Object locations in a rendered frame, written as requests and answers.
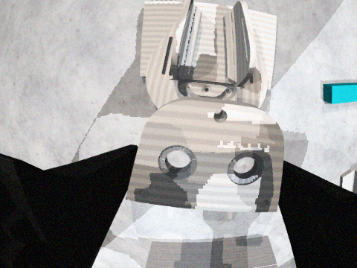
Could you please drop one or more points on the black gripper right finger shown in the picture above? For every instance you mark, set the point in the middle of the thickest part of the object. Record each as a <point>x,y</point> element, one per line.
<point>320,218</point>

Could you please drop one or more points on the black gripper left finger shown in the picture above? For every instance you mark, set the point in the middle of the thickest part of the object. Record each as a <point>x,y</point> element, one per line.
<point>70,207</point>

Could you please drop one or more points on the teal rectangular bar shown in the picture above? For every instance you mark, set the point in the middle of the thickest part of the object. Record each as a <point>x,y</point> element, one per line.
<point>340,92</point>

